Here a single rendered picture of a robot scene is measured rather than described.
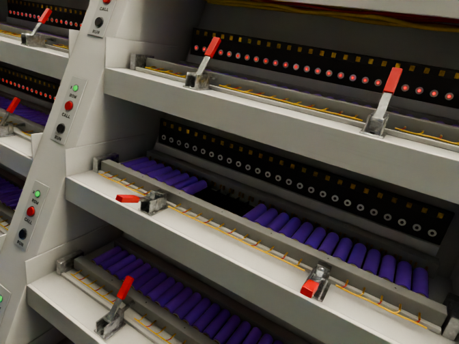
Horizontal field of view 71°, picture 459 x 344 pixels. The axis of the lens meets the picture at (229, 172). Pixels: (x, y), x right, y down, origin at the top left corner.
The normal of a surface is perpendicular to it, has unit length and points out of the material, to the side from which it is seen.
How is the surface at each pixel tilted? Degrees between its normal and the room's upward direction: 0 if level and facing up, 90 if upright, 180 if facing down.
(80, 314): 22
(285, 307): 112
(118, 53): 90
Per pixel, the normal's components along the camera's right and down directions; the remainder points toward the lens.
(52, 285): 0.17, -0.92
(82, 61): -0.40, -0.14
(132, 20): 0.85, 0.32
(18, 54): -0.50, 0.23
